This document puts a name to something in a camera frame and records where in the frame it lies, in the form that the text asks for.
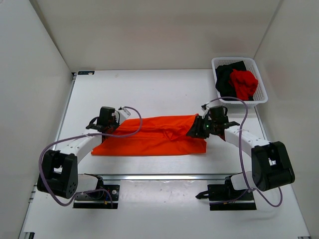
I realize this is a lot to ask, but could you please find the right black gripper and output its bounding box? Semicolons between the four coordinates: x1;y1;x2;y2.
187;116;218;139

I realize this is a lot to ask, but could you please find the orange t shirt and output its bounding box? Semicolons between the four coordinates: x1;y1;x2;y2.
91;115;206;156

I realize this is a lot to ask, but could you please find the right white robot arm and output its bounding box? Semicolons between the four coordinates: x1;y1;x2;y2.
187;106;295;199

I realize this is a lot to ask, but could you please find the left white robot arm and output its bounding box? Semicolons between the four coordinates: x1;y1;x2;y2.
41;107;131;199

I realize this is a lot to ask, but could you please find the red t shirt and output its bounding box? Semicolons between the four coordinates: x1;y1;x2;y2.
230;69;258;101

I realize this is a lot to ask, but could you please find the black t shirt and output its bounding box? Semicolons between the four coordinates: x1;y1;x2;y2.
215;61;246;98

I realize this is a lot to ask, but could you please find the dark label sticker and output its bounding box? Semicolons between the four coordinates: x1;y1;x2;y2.
77;71;95;75

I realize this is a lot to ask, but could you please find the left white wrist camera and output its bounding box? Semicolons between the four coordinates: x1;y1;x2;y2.
115;108;131;124

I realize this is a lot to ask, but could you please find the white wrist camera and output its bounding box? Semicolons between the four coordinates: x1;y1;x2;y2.
201;103;210;119
115;108;131;124

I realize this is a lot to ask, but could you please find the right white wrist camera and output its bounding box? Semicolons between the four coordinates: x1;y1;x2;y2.
201;103;210;119

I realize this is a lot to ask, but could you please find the aluminium rail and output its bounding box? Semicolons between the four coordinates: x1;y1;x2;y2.
100;174;230;181

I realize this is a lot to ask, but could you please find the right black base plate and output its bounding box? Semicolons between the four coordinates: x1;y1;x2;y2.
195;177;257;211

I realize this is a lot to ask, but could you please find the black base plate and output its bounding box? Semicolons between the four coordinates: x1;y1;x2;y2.
73;184;120;209
195;177;257;211

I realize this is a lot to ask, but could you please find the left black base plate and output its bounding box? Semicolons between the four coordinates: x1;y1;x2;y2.
73;184;120;209

